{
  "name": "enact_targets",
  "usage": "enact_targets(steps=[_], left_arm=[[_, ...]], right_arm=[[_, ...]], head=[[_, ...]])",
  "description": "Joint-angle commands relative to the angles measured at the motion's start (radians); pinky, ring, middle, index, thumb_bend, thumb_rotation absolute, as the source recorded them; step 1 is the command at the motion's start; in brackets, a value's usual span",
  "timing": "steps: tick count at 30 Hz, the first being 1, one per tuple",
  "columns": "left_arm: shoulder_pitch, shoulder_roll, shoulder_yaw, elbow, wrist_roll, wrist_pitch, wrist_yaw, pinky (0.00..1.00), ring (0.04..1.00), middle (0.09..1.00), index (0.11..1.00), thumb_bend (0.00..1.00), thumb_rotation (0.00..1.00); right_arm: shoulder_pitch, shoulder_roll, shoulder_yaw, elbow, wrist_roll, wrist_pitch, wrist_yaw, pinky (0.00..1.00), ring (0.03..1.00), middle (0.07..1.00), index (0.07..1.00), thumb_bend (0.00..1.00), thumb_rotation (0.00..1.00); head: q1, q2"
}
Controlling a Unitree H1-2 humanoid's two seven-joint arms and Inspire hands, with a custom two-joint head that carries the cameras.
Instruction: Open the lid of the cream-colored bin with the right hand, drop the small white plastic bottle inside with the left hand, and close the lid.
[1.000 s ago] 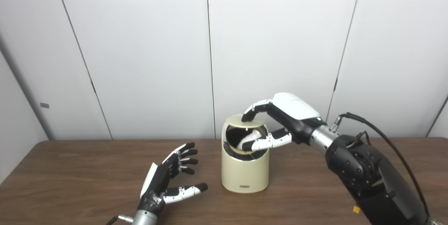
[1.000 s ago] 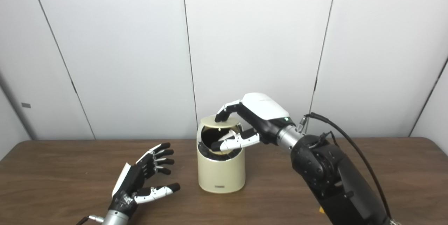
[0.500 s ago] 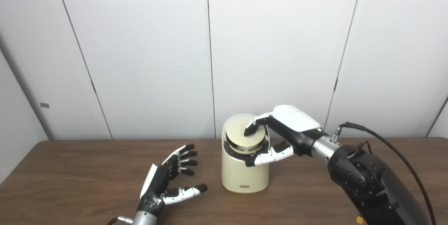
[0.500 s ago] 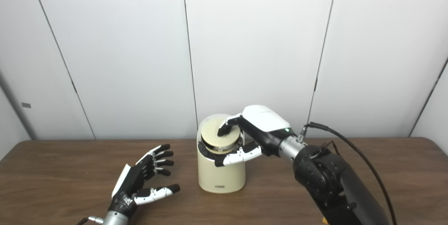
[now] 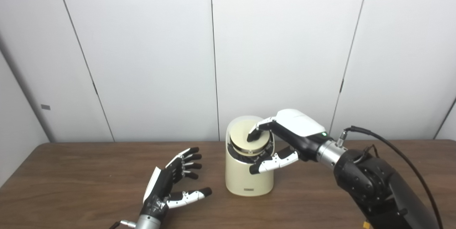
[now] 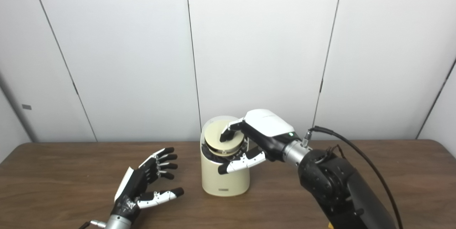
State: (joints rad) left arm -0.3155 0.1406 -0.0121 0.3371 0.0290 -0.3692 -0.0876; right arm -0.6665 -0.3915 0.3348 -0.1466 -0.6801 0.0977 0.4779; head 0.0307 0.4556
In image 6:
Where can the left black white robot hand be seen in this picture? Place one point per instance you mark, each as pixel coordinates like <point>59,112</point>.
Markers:
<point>133,190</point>

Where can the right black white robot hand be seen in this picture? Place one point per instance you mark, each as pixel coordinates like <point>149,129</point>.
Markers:
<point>267,125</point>

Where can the round cream bin lid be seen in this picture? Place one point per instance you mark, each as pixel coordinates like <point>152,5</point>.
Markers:
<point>213,138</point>

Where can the cream-colored bin body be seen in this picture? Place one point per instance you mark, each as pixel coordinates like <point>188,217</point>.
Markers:
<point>224,182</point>

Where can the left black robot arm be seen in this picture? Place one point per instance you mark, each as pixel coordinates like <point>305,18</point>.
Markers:
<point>117,223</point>

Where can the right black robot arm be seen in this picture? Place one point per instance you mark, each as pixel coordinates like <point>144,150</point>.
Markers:
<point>338,186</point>

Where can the black bin liner bag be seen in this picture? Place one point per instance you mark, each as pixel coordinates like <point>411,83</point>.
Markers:
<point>209,154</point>

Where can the dark wall panel clip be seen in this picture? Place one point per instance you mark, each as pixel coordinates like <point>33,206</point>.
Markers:
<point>321,86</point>
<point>75,88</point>

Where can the small gray wall label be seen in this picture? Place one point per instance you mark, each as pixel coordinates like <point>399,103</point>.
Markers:
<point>26,107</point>

